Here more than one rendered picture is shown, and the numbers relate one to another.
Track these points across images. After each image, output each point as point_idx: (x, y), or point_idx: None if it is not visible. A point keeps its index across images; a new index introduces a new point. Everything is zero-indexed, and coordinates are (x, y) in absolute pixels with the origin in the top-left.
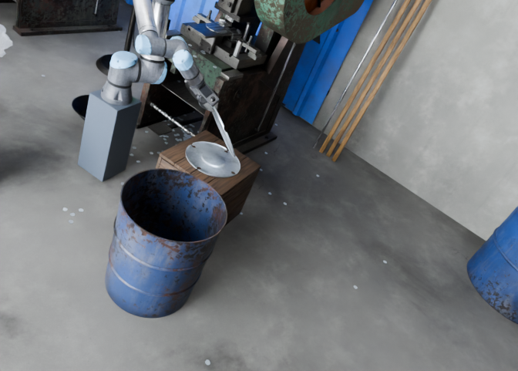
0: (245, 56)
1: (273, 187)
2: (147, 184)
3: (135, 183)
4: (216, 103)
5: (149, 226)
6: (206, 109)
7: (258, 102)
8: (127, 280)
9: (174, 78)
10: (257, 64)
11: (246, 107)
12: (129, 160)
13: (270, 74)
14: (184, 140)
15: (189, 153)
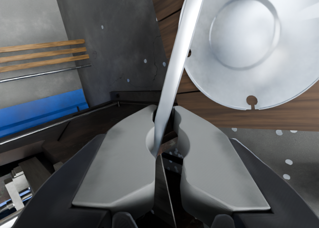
0: (31, 188)
1: (149, 27)
2: None
3: None
4: (126, 123)
5: None
6: (237, 145)
7: (90, 122)
8: None
9: (154, 220)
10: (38, 161)
11: (105, 124)
12: (301, 173)
13: (45, 137)
14: (257, 128)
15: (295, 82)
